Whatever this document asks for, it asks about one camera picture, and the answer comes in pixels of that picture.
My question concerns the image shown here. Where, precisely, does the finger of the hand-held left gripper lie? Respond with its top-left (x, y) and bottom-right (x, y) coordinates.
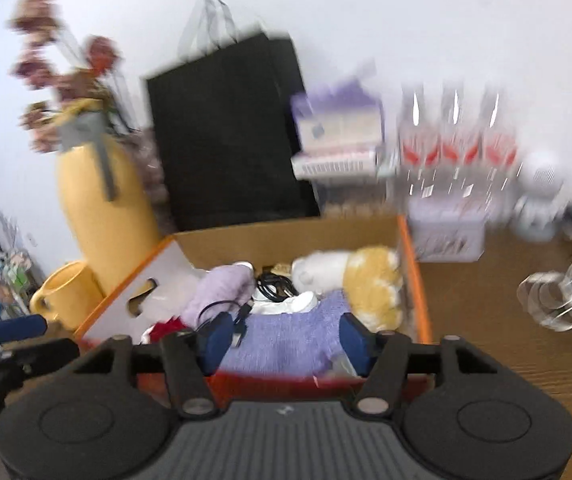
top-left (0, 314), bottom-right (48, 344)
top-left (0, 338), bottom-right (81, 379)

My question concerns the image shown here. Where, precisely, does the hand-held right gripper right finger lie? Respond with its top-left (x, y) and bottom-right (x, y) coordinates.
top-left (339, 313), bottom-right (498, 417)

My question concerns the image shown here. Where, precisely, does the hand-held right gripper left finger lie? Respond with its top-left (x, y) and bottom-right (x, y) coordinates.
top-left (72, 311), bottom-right (235, 420)

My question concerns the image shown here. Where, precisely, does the light purple fuzzy towel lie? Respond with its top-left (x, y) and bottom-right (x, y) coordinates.
top-left (181, 262), bottom-right (256, 329)

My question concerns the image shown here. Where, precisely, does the yellow and white plush toy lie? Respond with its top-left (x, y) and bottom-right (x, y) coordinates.
top-left (291, 246), bottom-right (407, 334)

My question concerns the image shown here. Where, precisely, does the purple knitted cloth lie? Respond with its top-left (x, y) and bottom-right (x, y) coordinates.
top-left (216, 290), bottom-right (362, 379)

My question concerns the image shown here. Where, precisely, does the white cloth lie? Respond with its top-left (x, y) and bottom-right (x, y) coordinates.
top-left (253, 290), bottom-right (320, 316)

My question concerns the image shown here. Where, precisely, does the black cable bundle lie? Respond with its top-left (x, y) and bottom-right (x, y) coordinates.
top-left (195, 269), bottom-right (298, 349)

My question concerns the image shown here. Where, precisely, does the red cardboard box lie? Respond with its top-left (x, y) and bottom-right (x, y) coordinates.
top-left (73, 215), bottom-right (435, 411)

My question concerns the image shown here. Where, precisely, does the red item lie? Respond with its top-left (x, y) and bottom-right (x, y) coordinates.
top-left (148, 317), bottom-right (192, 344)

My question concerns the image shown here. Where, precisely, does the metal shelf rack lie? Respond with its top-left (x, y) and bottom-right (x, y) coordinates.
top-left (0, 240), bottom-right (42, 322)

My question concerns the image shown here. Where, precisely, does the yellow mug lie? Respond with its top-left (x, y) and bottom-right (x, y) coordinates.
top-left (29, 261), bottom-right (105, 331)

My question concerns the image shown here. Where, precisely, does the pale printed tin box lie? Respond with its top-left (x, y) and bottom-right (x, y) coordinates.
top-left (408, 200), bottom-right (487, 263)

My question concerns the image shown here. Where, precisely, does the yellow thermos jug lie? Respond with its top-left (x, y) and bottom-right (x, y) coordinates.
top-left (56, 99), bottom-right (162, 296)

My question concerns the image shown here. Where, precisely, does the clear plastic storage box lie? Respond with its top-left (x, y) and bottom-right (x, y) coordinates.
top-left (316, 177), bottom-right (392, 219)

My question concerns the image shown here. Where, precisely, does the white flat box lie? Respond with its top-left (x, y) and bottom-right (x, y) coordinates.
top-left (291, 150), bottom-right (380, 181)

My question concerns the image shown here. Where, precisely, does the black paper bag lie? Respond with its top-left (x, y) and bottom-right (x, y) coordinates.
top-left (144, 0), bottom-right (322, 234)

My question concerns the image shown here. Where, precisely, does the purple tissue box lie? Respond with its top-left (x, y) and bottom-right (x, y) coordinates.
top-left (290, 77), bottom-right (385, 154)

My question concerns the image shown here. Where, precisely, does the white robot toy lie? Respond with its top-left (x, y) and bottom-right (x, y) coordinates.
top-left (513, 150), bottom-right (570, 241)

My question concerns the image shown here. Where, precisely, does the dried pink flower bouquet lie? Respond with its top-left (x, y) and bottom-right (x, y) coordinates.
top-left (8, 0), bottom-right (133, 154)

